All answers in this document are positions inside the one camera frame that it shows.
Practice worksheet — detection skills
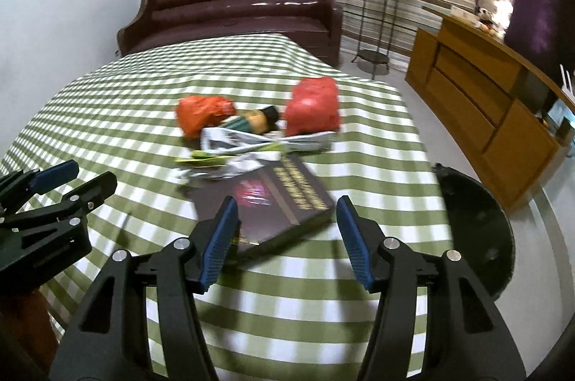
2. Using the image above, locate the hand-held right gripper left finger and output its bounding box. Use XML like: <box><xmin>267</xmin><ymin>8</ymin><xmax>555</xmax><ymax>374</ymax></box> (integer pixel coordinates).
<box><xmin>47</xmin><ymin>196</ymin><xmax>240</xmax><ymax>381</ymax></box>

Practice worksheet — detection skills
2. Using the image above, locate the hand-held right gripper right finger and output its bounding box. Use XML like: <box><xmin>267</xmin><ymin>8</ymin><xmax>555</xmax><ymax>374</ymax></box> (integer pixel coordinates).
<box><xmin>336</xmin><ymin>195</ymin><xmax>527</xmax><ymax>381</ymax></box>

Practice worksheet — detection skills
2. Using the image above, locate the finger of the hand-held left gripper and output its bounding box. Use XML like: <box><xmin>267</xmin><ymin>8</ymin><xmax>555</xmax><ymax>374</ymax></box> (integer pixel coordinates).
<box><xmin>0</xmin><ymin>171</ymin><xmax>118</xmax><ymax>229</ymax></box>
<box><xmin>0</xmin><ymin>160</ymin><xmax>81</xmax><ymax>213</ymax></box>

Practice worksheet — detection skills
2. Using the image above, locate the dark maroon book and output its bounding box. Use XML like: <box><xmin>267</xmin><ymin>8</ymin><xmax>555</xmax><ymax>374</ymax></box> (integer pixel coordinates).
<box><xmin>184</xmin><ymin>154</ymin><xmax>337</xmax><ymax>258</ymax></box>

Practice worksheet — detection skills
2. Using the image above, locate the silver foil wrapper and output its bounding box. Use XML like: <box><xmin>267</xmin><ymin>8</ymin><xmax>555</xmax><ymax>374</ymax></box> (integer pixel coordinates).
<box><xmin>174</xmin><ymin>141</ymin><xmax>288</xmax><ymax>186</ymax></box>

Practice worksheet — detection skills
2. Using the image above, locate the white wrapper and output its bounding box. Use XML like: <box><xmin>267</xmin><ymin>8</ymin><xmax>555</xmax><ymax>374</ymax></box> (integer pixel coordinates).
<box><xmin>200</xmin><ymin>127</ymin><xmax>335</xmax><ymax>155</ymax></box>

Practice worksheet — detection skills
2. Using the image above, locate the black trash bin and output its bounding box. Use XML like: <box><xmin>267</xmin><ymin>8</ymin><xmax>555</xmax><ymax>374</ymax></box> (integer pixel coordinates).
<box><xmin>431</xmin><ymin>162</ymin><xmax>515</xmax><ymax>301</ymax></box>

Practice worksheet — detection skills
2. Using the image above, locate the dark bottle with yellow label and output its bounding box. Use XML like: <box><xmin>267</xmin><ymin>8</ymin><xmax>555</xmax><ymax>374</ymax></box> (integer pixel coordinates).
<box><xmin>223</xmin><ymin>105</ymin><xmax>281</xmax><ymax>135</ymax></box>

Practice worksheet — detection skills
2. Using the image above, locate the orange plastic bag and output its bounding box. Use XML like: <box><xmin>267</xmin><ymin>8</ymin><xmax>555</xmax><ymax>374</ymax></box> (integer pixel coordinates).
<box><xmin>175</xmin><ymin>95</ymin><xmax>236</xmax><ymax>139</ymax></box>

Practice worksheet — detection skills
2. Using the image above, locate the red plastic bag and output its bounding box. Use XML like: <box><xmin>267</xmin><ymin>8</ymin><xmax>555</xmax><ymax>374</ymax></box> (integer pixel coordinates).
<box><xmin>284</xmin><ymin>76</ymin><xmax>341</xmax><ymax>137</ymax></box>

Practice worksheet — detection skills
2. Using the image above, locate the green checked tablecloth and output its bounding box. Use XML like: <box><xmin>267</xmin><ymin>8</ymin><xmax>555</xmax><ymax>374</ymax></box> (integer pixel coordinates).
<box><xmin>0</xmin><ymin>33</ymin><xmax>452</xmax><ymax>381</ymax></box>

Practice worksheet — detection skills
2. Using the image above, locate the black metal plant stand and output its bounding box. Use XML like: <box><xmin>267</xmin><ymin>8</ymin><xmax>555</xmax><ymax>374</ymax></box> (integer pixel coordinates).
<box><xmin>351</xmin><ymin>0</ymin><xmax>405</xmax><ymax>80</ymax></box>

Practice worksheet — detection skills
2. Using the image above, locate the wooden cabinet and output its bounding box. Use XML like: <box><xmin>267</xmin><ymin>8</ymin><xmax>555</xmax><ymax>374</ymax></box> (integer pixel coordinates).
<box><xmin>404</xmin><ymin>6</ymin><xmax>575</xmax><ymax>211</ymax></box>

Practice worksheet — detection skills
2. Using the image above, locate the brown leather sofa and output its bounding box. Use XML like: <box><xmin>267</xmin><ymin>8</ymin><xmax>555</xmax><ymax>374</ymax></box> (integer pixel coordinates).
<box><xmin>116</xmin><ymin>0</ymin><xmax>344</xmax><ymax>68</ymax></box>

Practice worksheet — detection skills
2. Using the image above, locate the white box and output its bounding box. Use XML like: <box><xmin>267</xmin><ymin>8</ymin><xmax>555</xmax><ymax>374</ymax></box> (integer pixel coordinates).
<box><xmin>449</xmin><ymin>5</ymin><xmax>477</xmax><ymax>23</ymax></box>

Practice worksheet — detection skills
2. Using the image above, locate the plush mouse toy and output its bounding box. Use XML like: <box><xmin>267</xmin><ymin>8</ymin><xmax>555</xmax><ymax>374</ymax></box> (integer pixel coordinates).
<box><xmin>476</xmin><ymin>6</ymin><xmax>499</xmax><ymax>36</ymax></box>

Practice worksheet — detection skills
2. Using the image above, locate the white router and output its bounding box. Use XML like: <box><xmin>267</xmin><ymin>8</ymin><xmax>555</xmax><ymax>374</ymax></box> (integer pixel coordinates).
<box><xmin>557</xmin><ymin>64</ymin><xmax>575</xmax><ymax>112</ymax></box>

